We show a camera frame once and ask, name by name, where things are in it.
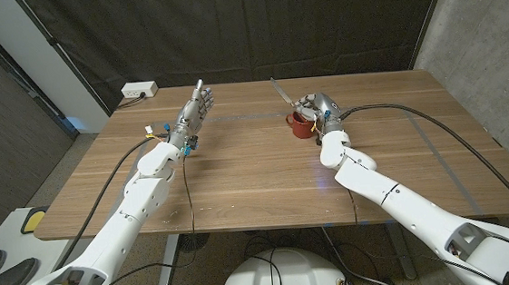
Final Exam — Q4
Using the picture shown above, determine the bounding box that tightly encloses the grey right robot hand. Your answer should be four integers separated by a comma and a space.
290, 90, 345, 137

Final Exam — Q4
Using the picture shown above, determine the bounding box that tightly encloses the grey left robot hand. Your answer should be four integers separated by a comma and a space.
162, 77, 219, 151

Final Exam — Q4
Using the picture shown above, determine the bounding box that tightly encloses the red handled steel knife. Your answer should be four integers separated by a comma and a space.
269, 75, 296, 108

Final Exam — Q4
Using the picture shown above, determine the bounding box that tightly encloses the red enamel mug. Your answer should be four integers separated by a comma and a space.
284, 109, 318, 141

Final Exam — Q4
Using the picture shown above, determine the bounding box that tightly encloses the white power strip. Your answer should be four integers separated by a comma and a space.
120, 80, 160, 100

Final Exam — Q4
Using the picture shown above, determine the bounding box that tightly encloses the black backdrop curtain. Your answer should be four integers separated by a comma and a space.
19, 0, 455, 118

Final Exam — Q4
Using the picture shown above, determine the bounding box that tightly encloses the black round floor disc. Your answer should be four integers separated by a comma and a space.
177, 231, 212, 254

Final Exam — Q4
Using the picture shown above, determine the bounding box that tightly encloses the grey table leg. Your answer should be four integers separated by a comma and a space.
386, 221, 419, 282
154, 233, 185, 285

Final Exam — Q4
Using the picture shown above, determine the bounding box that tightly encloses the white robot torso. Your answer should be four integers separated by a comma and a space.
217, 242, 351, 285

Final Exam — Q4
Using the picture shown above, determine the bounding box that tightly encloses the white floor platform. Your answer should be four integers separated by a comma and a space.
0, 203, 83, 285

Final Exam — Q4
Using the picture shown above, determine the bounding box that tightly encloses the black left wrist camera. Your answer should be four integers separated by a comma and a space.
181, 135, 201, 157

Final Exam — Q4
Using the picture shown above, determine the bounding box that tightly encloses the black power strip cable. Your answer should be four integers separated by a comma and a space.
116, 92, 148, 111

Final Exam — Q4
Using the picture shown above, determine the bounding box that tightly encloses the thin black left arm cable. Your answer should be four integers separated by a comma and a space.
72, 156, 202, 285

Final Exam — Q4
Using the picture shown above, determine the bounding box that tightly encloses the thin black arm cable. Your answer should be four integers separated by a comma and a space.
347, 187, 360, 226
72, 156, 202, 285

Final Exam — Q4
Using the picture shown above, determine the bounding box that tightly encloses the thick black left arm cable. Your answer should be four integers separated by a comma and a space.
44, 134, 178, 271

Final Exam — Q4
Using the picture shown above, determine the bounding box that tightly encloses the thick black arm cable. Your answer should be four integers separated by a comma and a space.
44, 134, 178, 271
338, 93, 509, 259

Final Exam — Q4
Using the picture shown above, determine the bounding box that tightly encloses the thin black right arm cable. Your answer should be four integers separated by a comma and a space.
347, 187, 360, 226

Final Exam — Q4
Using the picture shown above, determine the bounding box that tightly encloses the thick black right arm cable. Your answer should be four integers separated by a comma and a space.
338, 93, 509, 259

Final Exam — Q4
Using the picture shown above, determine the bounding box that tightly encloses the black backdrop frame pole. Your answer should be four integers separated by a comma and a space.
403, 0, 460, 70
13, 0, 113, 124

